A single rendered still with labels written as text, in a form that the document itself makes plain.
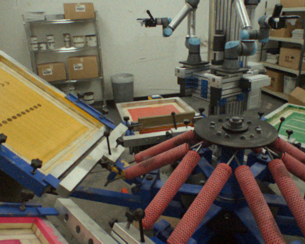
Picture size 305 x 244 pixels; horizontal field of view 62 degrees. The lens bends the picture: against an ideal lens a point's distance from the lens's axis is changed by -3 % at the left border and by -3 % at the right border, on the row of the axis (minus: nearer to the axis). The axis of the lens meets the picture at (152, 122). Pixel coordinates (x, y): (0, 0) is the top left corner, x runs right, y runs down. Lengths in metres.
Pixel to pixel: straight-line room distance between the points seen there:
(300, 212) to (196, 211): 0.30
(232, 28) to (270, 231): 2.01
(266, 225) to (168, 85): 5.07
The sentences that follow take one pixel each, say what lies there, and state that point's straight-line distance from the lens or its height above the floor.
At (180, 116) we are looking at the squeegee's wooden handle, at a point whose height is 1.04.
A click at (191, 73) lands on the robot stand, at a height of 1.16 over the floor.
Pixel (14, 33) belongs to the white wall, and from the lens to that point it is 5.44.
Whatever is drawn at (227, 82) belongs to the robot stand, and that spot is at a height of 1.16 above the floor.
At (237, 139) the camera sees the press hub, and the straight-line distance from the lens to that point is 0.91.
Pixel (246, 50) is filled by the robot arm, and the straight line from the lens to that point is 2.37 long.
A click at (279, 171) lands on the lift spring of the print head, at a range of 0.91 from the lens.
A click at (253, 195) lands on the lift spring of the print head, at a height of 1.21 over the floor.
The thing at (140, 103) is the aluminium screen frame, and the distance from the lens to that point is 2.33.
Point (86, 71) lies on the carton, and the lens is 4.89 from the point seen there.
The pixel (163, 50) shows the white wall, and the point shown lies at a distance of 5.55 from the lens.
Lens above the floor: 1.69
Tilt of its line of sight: 22 degrees down
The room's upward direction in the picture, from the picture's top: 2 degrees counter-clockwise
